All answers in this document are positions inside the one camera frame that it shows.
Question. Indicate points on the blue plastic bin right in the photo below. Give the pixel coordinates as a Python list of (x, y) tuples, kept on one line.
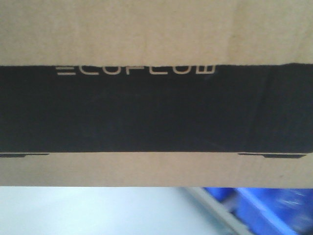
[(269, 211)]

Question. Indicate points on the brown EcoFlow cardboard box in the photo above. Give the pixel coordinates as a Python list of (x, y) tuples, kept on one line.
[(156, 33)]

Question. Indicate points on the metal shelf front rail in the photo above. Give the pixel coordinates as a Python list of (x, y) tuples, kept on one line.
[(232, 225)]

